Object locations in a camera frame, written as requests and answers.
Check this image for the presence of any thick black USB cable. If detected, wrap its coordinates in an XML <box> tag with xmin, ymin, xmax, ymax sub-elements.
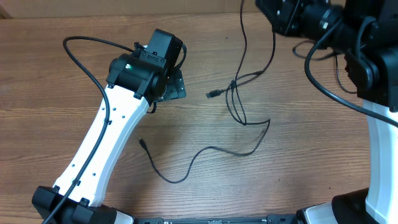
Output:
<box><xmin>292</xmin><ymin>39</ymin><xmax>358</xmax><ymax>95</ymax></box>

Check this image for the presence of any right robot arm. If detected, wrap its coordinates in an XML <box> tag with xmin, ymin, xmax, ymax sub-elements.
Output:
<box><xmin>256</xmin><ymin>0</ymin><xmax>397</xmax><ymax>223</ymax></box>

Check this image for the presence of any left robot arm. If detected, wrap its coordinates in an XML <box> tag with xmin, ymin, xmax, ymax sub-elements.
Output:
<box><xmin>32</xmin><ymin>29</ymin><xmax>187</xmax><ymax>223</ymax></box>

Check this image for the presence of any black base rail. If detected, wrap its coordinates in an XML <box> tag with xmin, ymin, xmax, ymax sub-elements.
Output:
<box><xmin>133</xmin><ymin>214</ymin><xmax>303</xmax><ymax>224</ymax></box>

